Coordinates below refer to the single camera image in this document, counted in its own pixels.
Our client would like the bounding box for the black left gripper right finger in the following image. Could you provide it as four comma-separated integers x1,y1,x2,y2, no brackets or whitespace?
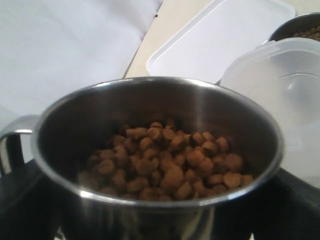
213,169,320,240

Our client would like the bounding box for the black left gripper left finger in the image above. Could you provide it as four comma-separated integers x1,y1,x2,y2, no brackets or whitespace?
0,160,59,240

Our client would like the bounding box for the steel mug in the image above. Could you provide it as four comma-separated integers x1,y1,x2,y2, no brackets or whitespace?
268,12,320,42
0,77,284,240

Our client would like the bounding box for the clear plastic pitcher with label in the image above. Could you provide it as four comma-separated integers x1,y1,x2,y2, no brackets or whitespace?
220,37,320,188

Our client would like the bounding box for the white backdrop curtain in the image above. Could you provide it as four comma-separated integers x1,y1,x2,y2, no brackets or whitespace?
0,0,162,127

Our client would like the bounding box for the white plastic tray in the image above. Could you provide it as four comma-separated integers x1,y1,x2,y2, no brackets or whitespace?
146,0,296,83

